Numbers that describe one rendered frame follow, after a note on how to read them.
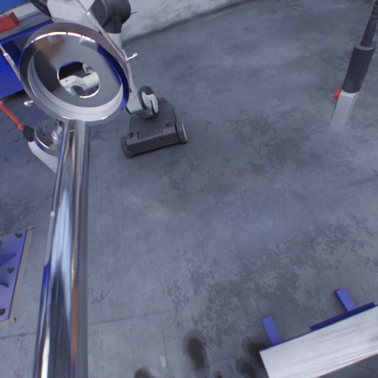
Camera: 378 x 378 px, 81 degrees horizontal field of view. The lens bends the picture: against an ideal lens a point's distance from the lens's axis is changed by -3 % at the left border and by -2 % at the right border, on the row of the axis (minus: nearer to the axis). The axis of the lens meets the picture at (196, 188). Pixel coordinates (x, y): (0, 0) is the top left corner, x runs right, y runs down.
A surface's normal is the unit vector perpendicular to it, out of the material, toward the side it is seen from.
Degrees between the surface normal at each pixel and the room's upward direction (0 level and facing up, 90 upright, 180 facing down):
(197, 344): 0
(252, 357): 0
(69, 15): 64
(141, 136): 0
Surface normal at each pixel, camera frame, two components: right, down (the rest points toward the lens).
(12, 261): -0.22, -0.57
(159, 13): 0.25, 0.76
